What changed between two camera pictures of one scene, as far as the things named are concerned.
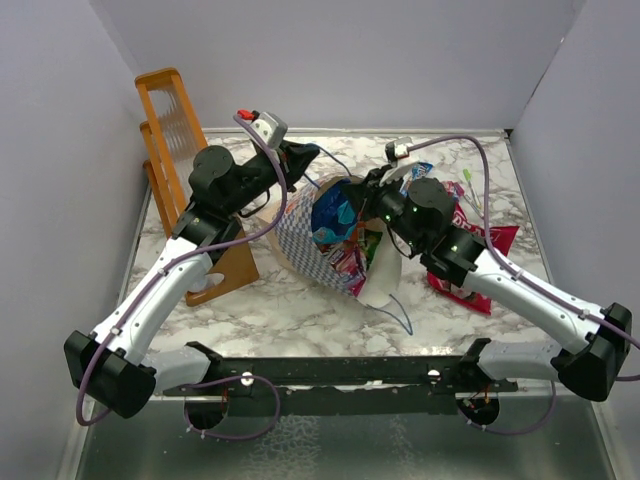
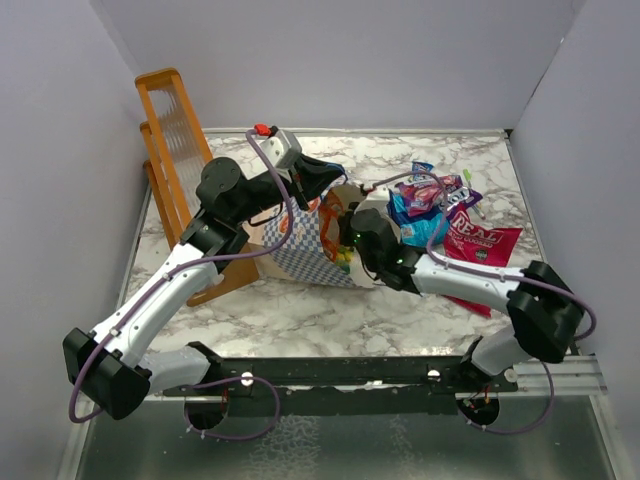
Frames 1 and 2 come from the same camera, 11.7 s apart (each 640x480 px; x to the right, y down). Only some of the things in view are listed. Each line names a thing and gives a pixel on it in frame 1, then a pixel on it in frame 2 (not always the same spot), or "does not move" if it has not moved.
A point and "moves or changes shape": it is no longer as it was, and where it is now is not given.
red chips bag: [498, 238] does not move
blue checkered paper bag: [286, 237] moves or changes shape
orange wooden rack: [171, 134] does not move
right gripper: [367, 191] → [345, 223]
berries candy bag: [349, 261] → [457, 194]
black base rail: [422, 385] does not move
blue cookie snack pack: [334, 215] moves or changes shape
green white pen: [474, 206] does not move
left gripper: [293, 159] → [309, 176]
